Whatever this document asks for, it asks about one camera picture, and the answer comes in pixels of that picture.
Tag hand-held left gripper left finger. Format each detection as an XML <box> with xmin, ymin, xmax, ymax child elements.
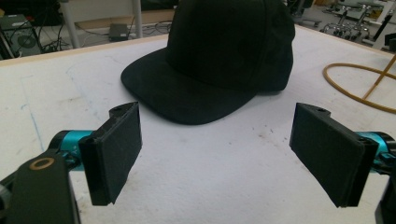
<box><xmin>49</xmin><ymin>101</ymin><xmax>144</xmax><ymax>207</ymax></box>

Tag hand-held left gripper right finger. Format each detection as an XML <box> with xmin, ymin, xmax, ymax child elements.
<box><xmin>289</xmin><ymin>102</ymin><xmax>396</xmax><ymax>208</ymax></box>

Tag black baseball cap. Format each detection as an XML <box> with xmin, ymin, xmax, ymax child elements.
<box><xmin>120</xmin><ymin>0</ymin><xmax>296</xmax><ymax>126</ymax></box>

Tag gold metal hoop stand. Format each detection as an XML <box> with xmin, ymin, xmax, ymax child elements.
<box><xmin>322</xmin><ymin>54</ymin><xmax>396</xmax><ymax>115</ymax></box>

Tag dark flat box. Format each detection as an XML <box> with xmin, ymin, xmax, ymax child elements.
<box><xmin>107</xmin><ymin>22</ymin><xmax>130</xmax><ymax>43</ymax></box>

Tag metal stands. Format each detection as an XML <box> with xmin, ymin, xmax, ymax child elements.
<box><xmin>319</xmin><ymin>1</ymin><xmax>396</xmax><ymax>48</ymax></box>

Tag white table leg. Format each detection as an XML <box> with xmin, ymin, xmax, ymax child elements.
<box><xmin>59</xmin><ymin>0</ymin><xmax>81</xmax><ymax>49</ymax></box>

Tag black computer case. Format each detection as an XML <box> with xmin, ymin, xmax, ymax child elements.
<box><xmin>0</xmin><ymin>13</ymin><xmax>42</xmax><ymax>60</ymax></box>

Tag black cables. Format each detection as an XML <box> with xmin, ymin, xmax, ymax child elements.
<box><xmin>8</xmin><ymin>6</ymin><xmax>76</xmax><ymax>54</ymax></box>

